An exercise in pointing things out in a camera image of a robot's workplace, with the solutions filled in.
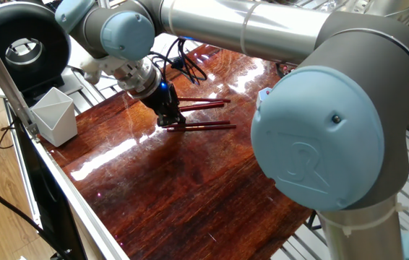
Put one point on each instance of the grey aluminium frame rail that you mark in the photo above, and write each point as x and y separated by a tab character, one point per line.
6	76

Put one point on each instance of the brown wood-grain board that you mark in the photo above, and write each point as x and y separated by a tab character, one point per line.
190	195

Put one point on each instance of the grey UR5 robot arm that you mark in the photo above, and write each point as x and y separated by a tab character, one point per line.
334	144

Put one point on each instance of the grey pentagonal pen holder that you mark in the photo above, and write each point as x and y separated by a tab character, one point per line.
56	126

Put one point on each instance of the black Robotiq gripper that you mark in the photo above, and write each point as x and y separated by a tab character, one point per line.
162	100

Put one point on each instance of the light blue hexagonal pen holder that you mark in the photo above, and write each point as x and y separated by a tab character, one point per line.
264	92

